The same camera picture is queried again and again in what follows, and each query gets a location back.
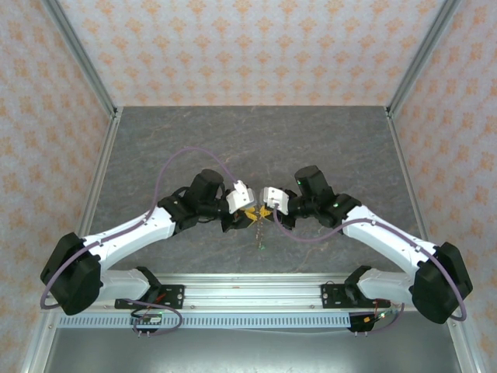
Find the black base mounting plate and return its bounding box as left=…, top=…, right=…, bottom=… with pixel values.
left=115, top=284, right=186, bottom=311
left=321, top=283, right=391, bottom=311

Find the grey metal panel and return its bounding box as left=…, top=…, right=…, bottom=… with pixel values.
left=44, top=328, right=465, bottom=373

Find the small circuit board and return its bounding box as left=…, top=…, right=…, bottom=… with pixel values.
left=363, top=310, right=391, bottom=324
left=130, top=312, right=162, bottom=326

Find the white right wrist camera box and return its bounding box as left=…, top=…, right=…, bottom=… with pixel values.
left=259, top=186, right=290, bottom=214

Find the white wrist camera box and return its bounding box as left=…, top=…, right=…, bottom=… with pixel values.
left=225, top=179, right=255, bottom=214
left=259, top=186, right=290, bottom=214

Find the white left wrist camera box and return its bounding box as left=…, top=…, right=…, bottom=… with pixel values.
left=225, top=179, right=255, bottom=214

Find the aluminium mounting rail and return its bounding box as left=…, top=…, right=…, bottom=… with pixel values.
left=41, top=273, right=466, bottom=311

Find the aluminium table side rail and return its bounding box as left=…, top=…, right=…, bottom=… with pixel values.
left=19, top=106, right=124, bottom=373
left=385, top=106, right=482, bottom=373

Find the white slotted cable duct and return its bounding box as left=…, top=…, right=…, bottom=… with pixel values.
left=57, top=314, right=353, bottom=330

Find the aluminium frame post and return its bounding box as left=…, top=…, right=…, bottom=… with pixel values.
left=40, top=0, right=118, bottom=117
left=386, top=0, right=463, bottom=119

